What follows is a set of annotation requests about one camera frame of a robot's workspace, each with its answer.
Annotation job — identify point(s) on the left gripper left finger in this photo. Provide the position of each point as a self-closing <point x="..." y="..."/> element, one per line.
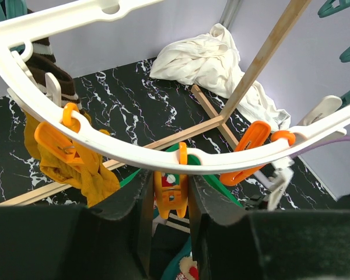
<point x="111" y="240"/>

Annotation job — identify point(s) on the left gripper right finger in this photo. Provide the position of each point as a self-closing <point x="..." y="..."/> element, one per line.
<point x="229" y="242"/>

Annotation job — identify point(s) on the yellow-orange clip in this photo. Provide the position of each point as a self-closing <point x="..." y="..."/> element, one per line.
<point x="57" y="143"/>
<point x="174" y="197"/>

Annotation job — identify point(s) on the santa character sock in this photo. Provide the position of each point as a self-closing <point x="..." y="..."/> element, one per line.
<point x="181" y="264"/>

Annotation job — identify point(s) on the black striped sock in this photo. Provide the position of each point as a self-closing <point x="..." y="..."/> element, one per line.
<point x="159" y="247"/>

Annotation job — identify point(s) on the black marbled mat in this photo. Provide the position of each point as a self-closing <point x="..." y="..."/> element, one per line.
<point x="137" y="109"/>

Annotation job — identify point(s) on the white crumpled cloth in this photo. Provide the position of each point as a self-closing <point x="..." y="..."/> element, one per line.
<point x="211" y="61"/>

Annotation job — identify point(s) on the wooden clothes rack frame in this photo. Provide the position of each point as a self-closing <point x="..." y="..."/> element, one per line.
<point x="110" y="63"/>

